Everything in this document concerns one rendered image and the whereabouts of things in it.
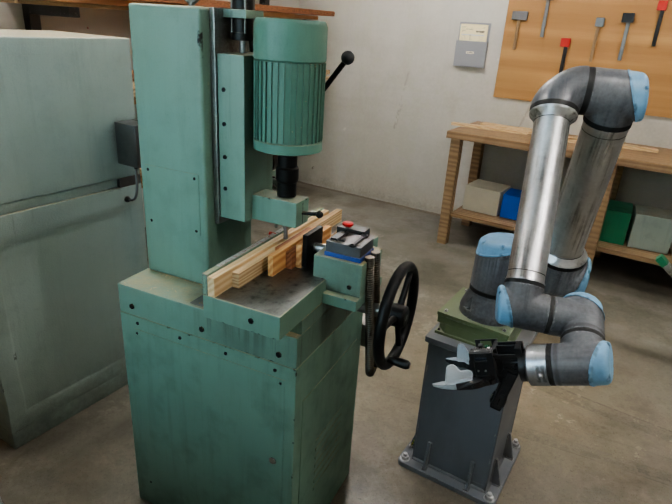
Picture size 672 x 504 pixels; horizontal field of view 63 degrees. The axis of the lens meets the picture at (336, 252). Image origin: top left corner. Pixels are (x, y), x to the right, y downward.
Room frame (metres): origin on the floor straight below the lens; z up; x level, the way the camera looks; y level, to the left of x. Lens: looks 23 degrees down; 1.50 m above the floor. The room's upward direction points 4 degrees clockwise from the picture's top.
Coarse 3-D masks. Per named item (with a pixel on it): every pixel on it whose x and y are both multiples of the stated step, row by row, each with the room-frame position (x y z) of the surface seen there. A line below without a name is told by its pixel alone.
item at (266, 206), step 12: (264, 192) 1.42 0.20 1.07; (276, 192) 1.43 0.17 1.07; (252, 204) 1.40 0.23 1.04; (264, 204) 1.38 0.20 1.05; (276, 204) 1.37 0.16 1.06; (288, 204) 1.36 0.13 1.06; (300, 204) 1.37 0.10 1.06; (252, 216) 1.40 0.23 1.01; (264, 216) 1.38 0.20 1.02; (276, 216) 1.37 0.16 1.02; (288, 216) 1.36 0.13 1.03; (300, 216) 1.37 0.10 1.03
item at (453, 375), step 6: (450, 366) 1.05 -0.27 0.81; (450, 372) 1.04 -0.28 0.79; (456, 372) 1.04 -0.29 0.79; (462, 372) 1.04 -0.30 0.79; (468, 372) 1.04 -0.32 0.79; (450, 378) 1.04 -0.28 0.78; (456, 378) 1.04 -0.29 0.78; (462, 378) 1.04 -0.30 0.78; (468, 378) 1.04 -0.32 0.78; (438, 384) 1.05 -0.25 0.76; (444, 384) 1.04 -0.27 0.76; (450, 384) 1.03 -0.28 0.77
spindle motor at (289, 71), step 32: (256, 32) 1.35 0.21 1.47; (288, 32) 1.31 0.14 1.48; (320, 32) 1.35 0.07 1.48; (256, 64) 1.36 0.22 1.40; (288, 64) 1.32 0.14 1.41; (320, 64) 1.35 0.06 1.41; (256, 96) 1.36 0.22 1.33; (288, 96) 1.32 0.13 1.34; (320, 96) 1.37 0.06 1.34; (256, 128) 1.36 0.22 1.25; (288, 128) 1.32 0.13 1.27; (320, 128) 1.37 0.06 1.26
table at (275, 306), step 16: (288, 272) 1.29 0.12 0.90; (304, 272) 1.29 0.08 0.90; (240, 288) 1.18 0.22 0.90; (256, 288) 1.19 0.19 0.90; (272, 288) 1.19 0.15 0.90; (288, 288) 1.20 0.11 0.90; (304, 288) 1.20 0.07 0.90; (320, 288) 1.23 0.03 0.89; (208, 304) 1.13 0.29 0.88; (224, 304) 1.11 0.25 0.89; (240, 304) 1.10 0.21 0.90; (256, 304) 1.10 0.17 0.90; (272, 304) 1.11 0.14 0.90; (288, 304) 1.11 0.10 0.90; (304, 304) 1.16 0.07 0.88; (336, 304) 1.23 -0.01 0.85; (352, 304) 1.21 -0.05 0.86; (224, 320) 1.11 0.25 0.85; (240, 320) 1.09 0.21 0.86; (256, 320) 1.08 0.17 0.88; (272, 320) 1.06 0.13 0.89; (288, 320) 1.09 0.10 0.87; (272, 336) 1.06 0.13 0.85
